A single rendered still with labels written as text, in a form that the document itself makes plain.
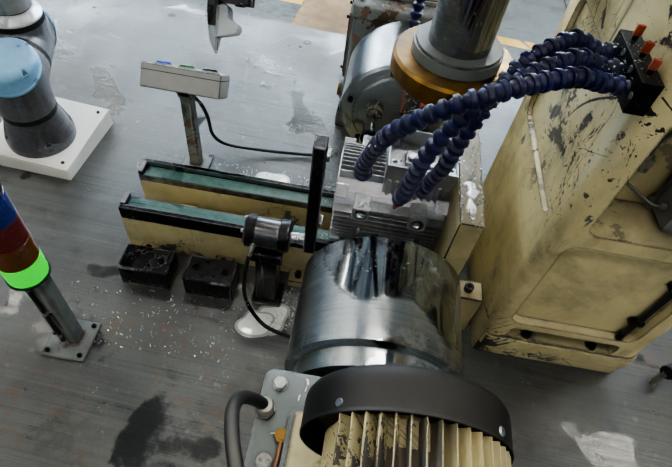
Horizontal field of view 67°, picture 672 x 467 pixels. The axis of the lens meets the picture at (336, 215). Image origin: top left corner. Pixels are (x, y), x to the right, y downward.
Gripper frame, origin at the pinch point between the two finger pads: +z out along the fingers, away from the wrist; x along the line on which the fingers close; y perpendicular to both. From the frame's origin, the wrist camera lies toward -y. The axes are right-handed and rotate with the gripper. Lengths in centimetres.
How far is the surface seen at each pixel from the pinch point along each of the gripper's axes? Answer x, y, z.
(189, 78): -3.6, -3.2, 7.6
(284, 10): 240, -25, -28
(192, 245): -11.7, 2.8, 40.9
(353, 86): -2.8, 30.7, 3.7
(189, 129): 5.2, -5.2, 19.5
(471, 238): -34, 54, 23
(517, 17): 275, 132, -51
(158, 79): -3.6, -9.6, 8.8
